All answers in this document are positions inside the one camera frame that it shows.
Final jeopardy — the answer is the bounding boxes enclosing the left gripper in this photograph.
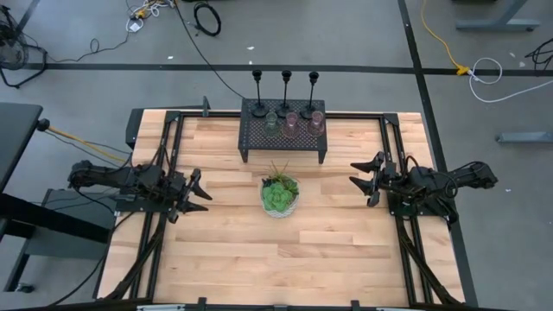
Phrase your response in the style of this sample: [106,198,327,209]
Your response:
[160,168,213,225]

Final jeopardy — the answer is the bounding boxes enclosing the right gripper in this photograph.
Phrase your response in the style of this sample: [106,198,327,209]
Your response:
[348,150,414,208]

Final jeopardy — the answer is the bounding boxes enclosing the pink glass votive holder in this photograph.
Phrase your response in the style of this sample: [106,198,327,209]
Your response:
[282,111,302,139]
[306,110,327,138]

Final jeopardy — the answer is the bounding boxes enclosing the black candlestick holder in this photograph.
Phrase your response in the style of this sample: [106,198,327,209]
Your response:
[276,69,294,118]
[300,71,321,121]
[251,69,269,118]

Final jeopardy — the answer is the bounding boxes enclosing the green glass votive holder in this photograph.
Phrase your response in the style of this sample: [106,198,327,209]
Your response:
[263,111,281,138]

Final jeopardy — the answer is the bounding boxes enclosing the potted green succulent plant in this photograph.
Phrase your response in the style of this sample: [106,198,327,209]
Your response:
[259,162,301,219]

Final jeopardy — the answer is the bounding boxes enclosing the black perforated metal shelf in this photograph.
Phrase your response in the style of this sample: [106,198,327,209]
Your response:
[238,98,328,165]

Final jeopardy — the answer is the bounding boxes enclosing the grey metal desk leg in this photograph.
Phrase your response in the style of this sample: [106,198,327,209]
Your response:
[495,131,553,144]
[455,0,541,33]

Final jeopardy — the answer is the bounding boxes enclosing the black desk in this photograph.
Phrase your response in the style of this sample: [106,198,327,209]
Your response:
[0,102,112,295]

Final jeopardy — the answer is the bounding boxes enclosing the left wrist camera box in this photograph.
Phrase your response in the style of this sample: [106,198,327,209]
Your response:
[166,176,186,198]

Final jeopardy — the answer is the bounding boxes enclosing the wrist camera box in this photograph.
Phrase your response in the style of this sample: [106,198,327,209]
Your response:
[166,176,186,198]
[386,170,407,194]

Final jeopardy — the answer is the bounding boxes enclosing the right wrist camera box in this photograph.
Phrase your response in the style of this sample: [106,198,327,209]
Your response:
[386,170,407,194]

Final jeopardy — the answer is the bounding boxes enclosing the yellow sleeved cable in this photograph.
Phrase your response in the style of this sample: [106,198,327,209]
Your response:
[36,118,133,165]

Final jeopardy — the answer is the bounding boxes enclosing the long black floor cable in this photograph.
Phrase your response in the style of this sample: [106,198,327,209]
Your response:
[171,0,246,99]

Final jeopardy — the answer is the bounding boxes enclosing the yellow floor extension cable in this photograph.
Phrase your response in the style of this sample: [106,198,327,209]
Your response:
[421,0,470,74]

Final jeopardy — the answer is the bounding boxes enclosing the white floor cable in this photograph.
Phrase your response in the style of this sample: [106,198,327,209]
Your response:
[468,57,553,104]

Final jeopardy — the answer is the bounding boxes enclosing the white power adapter with cables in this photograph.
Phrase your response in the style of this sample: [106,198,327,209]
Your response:
[124,0,176,34]

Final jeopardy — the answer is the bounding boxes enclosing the black coiled cable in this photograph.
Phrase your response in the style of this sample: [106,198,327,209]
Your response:
[193,2,222,37]

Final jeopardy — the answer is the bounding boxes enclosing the black cable bundle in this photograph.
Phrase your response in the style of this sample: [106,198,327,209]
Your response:
[524,36,553,73]

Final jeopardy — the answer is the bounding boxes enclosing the black wire fan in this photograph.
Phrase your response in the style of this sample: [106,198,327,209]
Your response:
[0,6,48,90]

